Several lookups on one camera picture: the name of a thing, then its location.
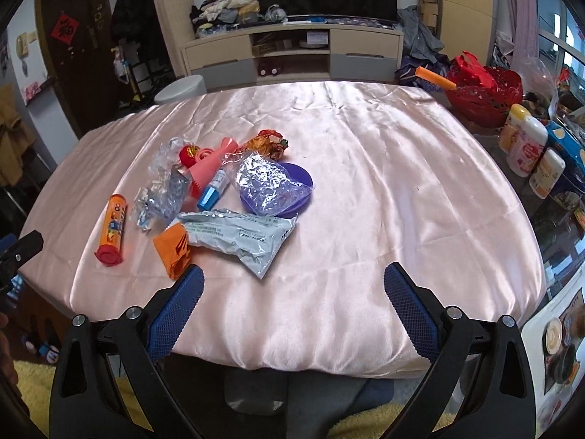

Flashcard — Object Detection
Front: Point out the orange red-capped tube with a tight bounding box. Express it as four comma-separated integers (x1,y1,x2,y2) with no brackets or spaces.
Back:
94,194,128,267

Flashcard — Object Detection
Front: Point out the orange paper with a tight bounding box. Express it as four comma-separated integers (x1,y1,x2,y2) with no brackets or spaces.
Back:
153,223,192,281

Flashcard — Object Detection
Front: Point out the grey foil snack bag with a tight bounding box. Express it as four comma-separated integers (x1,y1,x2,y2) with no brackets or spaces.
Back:
170,209,298,279

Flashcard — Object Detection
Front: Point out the blue-capped small bottle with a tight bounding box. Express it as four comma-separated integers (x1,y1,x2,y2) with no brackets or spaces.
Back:
197,169,229,211

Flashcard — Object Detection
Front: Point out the silver foil bag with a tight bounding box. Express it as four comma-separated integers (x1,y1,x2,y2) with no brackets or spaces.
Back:
225,150,314,217

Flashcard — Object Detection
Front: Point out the yellow fluffy rug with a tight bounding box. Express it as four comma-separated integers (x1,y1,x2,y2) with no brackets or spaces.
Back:
12,359,458,439

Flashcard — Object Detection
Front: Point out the silver blister pack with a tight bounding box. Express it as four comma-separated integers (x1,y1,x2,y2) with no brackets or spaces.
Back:
153,168,191,221

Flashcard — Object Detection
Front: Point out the clear crumpled plastic bag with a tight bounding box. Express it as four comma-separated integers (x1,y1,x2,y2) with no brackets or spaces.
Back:
149,137,188,177

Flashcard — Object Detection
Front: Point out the red round ornament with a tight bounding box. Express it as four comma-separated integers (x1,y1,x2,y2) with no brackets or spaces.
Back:
178,145,200,169

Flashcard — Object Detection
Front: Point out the pink plastic cone horn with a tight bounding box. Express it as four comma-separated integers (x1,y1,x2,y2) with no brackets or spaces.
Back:
184,138,239,198

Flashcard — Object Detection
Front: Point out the orange label white bottle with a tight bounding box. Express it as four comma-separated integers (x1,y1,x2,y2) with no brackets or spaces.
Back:
528,148,566,199

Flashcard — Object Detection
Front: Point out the yellow-capped white bottle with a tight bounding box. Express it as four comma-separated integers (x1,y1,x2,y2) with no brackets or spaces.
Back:
499,103,531,154

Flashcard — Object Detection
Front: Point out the white round stool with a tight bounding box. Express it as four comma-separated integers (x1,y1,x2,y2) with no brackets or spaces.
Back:
155,74,207,105

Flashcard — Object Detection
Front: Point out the pink label white bottle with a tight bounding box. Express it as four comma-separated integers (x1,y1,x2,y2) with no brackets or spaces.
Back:
507,116,548,177

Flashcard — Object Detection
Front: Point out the blue snack box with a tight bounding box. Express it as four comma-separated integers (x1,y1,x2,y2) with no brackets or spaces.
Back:
546,120,584,211

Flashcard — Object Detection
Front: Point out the blue plastic plate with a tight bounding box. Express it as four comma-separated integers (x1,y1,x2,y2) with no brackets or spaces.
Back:
239,160,314,219

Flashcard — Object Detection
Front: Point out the crumpled orange snack wrapper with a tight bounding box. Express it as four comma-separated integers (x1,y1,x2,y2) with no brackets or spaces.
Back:
242,129,288,162

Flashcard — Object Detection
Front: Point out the red plastic basket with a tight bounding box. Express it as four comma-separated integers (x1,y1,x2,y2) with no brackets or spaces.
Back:
446,50,524,129

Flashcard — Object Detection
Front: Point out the pile of folded clothes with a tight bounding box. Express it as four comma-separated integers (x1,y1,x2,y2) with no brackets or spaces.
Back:
189,0,287,39

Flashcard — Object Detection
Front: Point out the grey draped clothing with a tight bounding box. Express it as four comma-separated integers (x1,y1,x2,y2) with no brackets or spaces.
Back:
395,6,450,92

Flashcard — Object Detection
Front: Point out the beige tv cabinet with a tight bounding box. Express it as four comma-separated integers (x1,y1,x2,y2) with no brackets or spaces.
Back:
182,21,404,91

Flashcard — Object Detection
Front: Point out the yellow wooden wardrobe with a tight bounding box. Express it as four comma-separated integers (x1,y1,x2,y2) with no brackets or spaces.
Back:
439,0,497,64

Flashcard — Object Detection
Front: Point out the orange stick handle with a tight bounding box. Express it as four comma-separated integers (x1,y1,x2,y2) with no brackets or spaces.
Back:
415,67,457,90

